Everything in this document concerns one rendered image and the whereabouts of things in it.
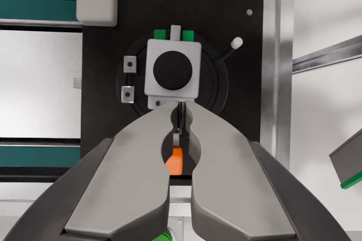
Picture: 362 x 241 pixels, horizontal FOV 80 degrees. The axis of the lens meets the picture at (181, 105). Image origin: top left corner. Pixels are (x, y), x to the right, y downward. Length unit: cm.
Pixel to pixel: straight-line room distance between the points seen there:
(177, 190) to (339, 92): 35
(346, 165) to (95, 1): 35
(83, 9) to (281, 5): 26
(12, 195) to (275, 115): 38
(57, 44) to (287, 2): 34
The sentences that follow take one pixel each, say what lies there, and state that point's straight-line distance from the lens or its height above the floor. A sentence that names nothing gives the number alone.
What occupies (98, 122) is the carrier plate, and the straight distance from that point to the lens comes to 31.
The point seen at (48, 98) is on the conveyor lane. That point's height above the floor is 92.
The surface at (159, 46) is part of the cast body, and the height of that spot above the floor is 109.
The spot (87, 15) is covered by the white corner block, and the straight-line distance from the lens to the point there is 31.
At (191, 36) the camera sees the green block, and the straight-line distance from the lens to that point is 23.
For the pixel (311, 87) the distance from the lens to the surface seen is 48.
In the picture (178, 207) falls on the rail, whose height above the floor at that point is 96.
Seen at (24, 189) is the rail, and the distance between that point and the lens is 38.
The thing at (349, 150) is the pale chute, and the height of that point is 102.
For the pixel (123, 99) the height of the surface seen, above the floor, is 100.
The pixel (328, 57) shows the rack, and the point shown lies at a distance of 33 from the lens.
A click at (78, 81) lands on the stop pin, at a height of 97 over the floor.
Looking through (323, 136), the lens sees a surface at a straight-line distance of 49.
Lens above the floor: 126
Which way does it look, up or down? 88 degrees down
